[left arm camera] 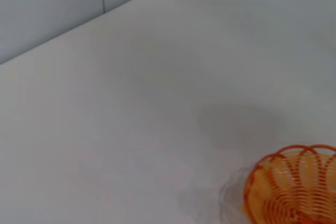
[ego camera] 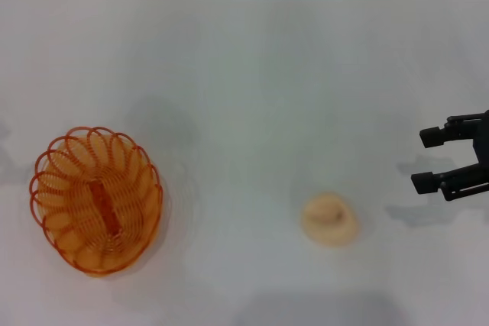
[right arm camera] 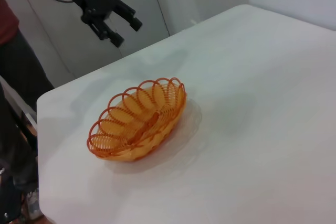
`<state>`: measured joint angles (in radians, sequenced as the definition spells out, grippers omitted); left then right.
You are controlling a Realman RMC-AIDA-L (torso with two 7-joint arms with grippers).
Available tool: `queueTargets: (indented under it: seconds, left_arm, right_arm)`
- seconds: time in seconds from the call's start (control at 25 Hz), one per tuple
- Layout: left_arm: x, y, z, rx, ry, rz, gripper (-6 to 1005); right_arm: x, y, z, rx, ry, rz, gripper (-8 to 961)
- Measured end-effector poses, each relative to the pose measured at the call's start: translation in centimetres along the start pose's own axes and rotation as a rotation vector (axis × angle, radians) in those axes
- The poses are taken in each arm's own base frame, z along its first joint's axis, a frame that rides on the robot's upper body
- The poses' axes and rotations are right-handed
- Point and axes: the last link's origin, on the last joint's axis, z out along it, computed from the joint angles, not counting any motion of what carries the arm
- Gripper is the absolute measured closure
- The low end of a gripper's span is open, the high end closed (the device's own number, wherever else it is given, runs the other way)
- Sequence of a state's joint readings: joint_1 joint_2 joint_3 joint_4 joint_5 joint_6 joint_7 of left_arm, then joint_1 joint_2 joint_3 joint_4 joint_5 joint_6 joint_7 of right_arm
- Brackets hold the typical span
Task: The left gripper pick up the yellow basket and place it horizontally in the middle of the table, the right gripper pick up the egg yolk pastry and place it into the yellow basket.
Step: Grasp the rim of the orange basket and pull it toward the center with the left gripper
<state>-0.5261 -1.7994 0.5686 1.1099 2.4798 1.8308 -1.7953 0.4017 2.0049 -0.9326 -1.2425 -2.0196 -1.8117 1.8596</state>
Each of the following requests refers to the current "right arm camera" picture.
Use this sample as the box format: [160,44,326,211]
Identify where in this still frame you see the patterned sneaker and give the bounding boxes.
[25,187,44,221]

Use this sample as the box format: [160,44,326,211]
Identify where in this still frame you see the orange plastic wire basket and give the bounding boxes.
[86,77,187,162]

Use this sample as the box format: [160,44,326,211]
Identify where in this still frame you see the person in dark trousers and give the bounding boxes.
[0,0,55,190]

